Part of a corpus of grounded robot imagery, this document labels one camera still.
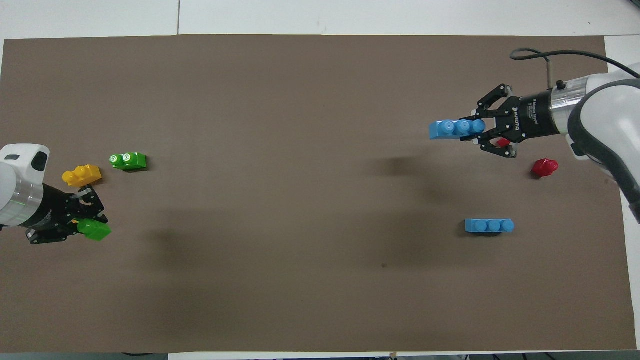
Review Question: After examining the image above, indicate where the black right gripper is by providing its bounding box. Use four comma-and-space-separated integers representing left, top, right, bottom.
472, 84, 561, 160

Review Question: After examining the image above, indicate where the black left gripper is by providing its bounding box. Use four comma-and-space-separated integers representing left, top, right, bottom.
25, 184, 109, 245

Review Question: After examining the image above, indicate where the green two-stud block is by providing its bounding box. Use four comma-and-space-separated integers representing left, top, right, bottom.
109, 152, 148, 172
77, 218, 112, 242

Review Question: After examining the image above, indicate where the blue three-stud block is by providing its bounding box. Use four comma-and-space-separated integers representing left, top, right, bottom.
465, 218, 515, 234
429, 119, 487, 141

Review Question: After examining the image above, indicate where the yellow two-stud block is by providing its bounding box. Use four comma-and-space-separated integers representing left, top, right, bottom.
62, 164, 103, 188

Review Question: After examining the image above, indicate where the brown paper mat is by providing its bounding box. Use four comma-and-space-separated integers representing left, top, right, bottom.
0, 34, 623, 353

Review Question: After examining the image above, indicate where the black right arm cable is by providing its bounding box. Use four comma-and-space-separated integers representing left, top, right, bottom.
510, 48, 640, 91

